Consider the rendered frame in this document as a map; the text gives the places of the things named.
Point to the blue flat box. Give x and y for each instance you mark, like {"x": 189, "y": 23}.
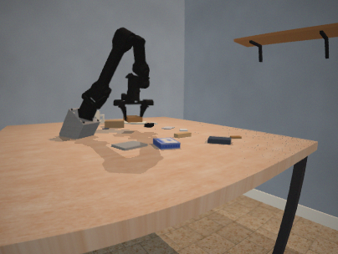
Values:
{"x": 166, "y": 143}

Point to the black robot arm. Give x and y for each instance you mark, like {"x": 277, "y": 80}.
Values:
{"x": 122, "y": 41}

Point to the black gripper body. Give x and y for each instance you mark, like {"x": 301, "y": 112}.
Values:
{"x": 133, "y": 95}

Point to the wooden ball maze tray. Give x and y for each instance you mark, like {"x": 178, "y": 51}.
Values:
{"x": 133, "y": 119}

